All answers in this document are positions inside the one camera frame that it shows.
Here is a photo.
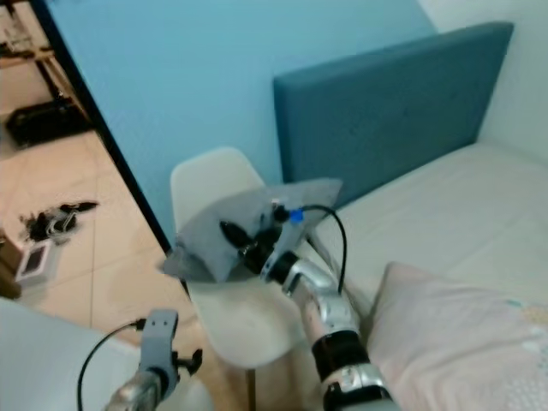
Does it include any white bed mattress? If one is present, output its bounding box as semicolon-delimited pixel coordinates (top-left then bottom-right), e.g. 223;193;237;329
308;140;548;311

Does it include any wooden table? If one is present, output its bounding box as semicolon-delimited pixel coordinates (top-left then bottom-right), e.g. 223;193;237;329
0;45;88;122

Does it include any pink pillow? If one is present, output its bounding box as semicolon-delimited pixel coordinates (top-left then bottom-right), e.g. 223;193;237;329
365;261;548;411

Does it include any white flat device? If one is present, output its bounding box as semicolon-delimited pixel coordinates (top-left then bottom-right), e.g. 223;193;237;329
15;239;58;289

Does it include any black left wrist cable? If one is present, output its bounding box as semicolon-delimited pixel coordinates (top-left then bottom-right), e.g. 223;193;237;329
76;319;146;411

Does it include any blue upholstered headboard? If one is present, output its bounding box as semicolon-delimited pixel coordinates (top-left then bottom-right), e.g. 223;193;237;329
273;21;515;209

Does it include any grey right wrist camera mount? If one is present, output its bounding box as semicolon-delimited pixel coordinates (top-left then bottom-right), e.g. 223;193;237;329
261;198;311;251

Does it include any white plastic chair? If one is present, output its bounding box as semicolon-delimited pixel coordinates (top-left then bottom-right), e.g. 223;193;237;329
169;146;319;371

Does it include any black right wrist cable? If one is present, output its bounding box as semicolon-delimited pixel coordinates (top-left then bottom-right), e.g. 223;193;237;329
301;204;349;294

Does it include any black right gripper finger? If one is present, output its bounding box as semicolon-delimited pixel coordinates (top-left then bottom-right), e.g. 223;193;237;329
219;220;256;254

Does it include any black bag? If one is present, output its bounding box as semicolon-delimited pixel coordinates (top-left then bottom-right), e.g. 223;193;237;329
6;99;93;148

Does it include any black gadget on floor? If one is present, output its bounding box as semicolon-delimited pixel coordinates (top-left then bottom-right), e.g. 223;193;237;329
23;200;101;244

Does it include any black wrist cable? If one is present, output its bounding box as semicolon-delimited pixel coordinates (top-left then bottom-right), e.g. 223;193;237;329
301;204;349;294
76;319;146;411

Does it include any white cushion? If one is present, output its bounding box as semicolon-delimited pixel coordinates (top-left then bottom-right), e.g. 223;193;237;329
0;295;140;411

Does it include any dark door frame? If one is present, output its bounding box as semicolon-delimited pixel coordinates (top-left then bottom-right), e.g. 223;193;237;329
29;0;191;296

